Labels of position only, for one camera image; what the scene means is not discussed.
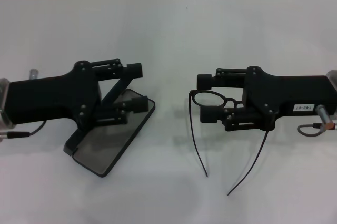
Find thin grey right wrist cable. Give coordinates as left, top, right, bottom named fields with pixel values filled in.
left=296, top=121, right=337, bottom=137

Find thin black left wrist cable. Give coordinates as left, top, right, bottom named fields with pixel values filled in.
left=0, top=120, right=48, bottom=140

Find black glasses case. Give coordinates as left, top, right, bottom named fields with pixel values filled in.
left=63, top=77, right=156, bottom=179

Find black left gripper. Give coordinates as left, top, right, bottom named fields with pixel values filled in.
left=5, top=61, right=103, bottom=131

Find black thin-frame glasses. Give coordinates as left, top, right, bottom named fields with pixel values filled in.
left=188, top=89, right=271, bottom=197

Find white numbered sticker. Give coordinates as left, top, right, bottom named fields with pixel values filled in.
left=292, top=102, right=314, bottom=113

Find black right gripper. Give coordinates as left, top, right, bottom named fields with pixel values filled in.
left=196, top=65, right=329, bottom=131

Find silver right wrist connector stub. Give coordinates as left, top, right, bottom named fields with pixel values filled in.
left=316, top=104, right=330, bottom=124

